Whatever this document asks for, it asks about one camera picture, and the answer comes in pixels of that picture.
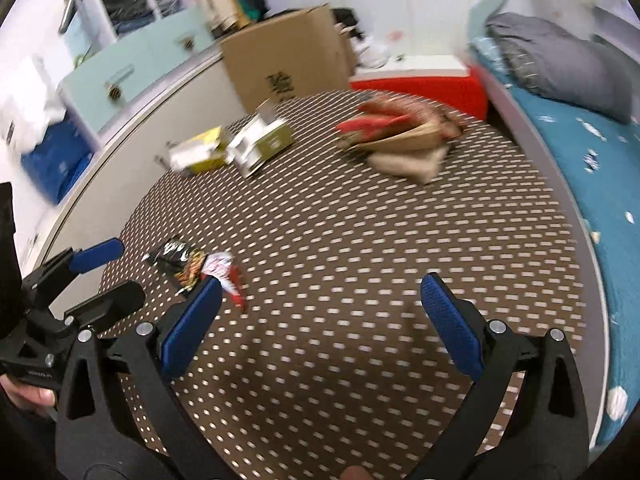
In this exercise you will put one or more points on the pine cone ornament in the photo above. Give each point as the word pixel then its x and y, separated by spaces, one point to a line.
pixel 188 43
pixel 115 92

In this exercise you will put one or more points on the teal bunk bed frame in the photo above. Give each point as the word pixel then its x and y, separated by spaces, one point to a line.
pixel 600 340

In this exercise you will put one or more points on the white cloth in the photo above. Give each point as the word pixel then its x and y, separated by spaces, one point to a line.
pixel 30 105

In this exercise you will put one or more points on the person's left hand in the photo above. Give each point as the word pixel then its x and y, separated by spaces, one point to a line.
pixel 30 394

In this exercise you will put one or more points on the large cardboard box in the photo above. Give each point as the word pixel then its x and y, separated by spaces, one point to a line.
pixel 280 55

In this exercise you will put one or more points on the person's right hand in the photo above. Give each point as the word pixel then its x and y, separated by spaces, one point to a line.
pixel 356 474

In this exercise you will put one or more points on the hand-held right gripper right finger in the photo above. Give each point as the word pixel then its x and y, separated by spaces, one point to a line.
pixel 452 330

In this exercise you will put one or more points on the blue storage bin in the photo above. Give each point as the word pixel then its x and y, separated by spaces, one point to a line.
pixel 55 160

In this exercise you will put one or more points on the yellow and white box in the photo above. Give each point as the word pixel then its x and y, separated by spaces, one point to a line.
pixel 200 152

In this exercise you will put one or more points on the bed with teal sheet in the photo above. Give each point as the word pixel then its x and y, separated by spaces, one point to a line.
pixel 600 170

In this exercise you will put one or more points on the red storage bench white top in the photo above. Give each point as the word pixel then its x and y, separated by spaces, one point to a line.
pixel 450 92

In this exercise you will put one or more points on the person's left forearm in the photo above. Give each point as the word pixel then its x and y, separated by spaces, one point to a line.
pixel 20 440

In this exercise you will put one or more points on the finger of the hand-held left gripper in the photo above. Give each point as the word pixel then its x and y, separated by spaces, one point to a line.
pixel 97 252
pixel 115 300

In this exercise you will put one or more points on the white cubby shelf unit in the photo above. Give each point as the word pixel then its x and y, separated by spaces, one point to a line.
pixel 92 10

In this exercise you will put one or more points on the grey folded quilt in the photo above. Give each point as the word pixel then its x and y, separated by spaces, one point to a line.
pixel 560 60

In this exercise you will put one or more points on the tan paper wrapper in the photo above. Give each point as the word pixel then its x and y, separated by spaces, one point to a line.
pixel 405 162

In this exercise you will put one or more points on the white low cabinet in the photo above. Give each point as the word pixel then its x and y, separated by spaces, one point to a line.
pixel 140 135

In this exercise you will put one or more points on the black clothes heap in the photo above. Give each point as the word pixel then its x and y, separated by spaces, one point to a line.
pixel 345 17

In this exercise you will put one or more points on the white plastic bag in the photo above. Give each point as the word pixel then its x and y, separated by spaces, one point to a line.
pixel 372 52

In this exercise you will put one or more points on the red snack wrapper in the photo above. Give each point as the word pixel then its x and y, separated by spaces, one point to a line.
pixel 370 122

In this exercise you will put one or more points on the blue plaid pillow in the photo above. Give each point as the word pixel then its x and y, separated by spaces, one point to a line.
pixel 487 55

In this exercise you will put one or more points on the teal drawer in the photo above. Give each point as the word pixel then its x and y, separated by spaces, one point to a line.
pixel 165 30
pixel 100 85

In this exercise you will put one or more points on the dark red-yellow snack wrapper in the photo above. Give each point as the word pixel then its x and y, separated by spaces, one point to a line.
pixel 192 270

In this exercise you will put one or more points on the olive and white carton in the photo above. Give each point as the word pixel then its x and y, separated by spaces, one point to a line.
pixel 260 145

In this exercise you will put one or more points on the dark folded clothes stack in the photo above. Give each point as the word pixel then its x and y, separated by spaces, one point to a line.
pixel 130 17

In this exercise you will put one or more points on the black snack wrapper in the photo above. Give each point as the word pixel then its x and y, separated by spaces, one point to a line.
pixel 172 255

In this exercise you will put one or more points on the brown patterned wrapper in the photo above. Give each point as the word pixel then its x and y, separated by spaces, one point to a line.
pixel 435 120

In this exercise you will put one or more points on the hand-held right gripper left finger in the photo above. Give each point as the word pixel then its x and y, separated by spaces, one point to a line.
pixel 190 330

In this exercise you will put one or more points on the white and red wrapper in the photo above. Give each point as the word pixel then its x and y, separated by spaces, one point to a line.
pixel 222 265

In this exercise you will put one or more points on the white wardrobe butterfly stickers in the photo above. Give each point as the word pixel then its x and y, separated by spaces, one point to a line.
pixel 430 0

